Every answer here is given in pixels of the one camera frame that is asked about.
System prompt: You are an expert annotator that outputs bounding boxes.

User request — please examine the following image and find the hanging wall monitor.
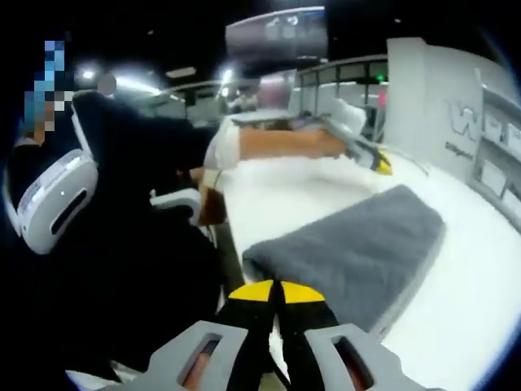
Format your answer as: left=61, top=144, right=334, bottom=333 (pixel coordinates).
left=225, top=6, right=329, bottom=62

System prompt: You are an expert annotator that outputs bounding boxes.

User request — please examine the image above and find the brown panel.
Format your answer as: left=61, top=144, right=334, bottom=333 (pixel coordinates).
left=200, top=170, right=228, bottom=226

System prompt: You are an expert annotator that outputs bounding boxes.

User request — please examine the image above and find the white office chair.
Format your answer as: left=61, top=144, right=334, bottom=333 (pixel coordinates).
left=149, top=189, right=204, bottom=226

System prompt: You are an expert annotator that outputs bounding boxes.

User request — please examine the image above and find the white chest device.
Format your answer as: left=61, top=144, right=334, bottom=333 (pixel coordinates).
left=2, top=95, right=100, bottom=257

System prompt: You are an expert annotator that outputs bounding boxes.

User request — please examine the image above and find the grey towel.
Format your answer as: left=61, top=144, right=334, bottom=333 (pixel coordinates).
left=241, top=183, right=448, bottom=336

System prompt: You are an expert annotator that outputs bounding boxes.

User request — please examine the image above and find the group of white storage boxes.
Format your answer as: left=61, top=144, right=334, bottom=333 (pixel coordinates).
left=479, top=117, right=521, bottom=221

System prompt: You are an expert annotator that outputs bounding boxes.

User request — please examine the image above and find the person's left hand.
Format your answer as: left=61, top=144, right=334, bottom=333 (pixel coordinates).
left=315, top=129, right=352, bottom=160

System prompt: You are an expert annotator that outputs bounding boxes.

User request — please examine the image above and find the grey metal shelving rack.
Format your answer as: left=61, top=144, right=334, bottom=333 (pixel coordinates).
left=471, top=68, right=521, bottom=223

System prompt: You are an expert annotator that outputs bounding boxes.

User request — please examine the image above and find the person's dark clothed torso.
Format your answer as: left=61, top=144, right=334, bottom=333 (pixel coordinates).
left=0, top=89, right=245, bottom=384

